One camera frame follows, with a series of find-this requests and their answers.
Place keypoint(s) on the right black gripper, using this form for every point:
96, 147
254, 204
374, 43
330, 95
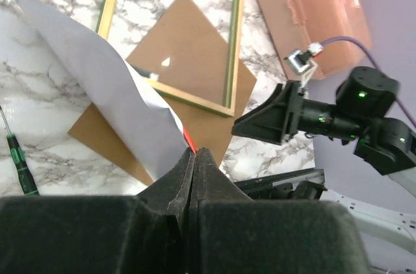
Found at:
285, 113

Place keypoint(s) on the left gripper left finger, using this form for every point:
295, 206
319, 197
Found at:
100, 234

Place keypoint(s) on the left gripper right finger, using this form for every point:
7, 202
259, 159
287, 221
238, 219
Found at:
231, 233

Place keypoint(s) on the green wooden picture frame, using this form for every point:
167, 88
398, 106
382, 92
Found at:
175, 37

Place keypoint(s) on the sunset photo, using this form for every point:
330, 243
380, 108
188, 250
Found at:
142, 119

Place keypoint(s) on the brown cardboard backing board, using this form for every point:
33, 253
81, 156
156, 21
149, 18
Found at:
187, 53

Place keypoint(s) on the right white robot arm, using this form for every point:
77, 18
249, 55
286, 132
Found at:
358, 115

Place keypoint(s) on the pink plastic storage box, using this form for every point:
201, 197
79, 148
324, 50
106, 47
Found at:
294, 24

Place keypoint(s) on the small green screwdriver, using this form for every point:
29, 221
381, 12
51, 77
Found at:
25, 176

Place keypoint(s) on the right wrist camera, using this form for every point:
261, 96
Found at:
302, 63

